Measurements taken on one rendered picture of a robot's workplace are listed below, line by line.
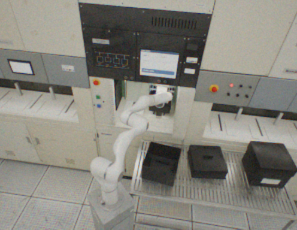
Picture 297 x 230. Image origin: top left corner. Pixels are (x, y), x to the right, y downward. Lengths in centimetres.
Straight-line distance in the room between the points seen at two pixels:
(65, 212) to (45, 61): 158
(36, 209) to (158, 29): 220
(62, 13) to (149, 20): 61
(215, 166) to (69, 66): 146
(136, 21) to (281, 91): 119
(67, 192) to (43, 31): 176
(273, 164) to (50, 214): 220
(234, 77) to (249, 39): 28
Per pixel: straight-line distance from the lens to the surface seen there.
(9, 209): 296
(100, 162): 149
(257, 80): 186
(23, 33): 201
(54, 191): 289
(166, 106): 218
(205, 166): 196
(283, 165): 204
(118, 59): 177
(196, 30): 163
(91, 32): 175
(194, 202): 187
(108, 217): 177
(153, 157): 205
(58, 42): 189
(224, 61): 175
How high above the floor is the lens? 235
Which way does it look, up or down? 41 degrees down
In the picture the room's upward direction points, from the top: 4 degrees clockwise
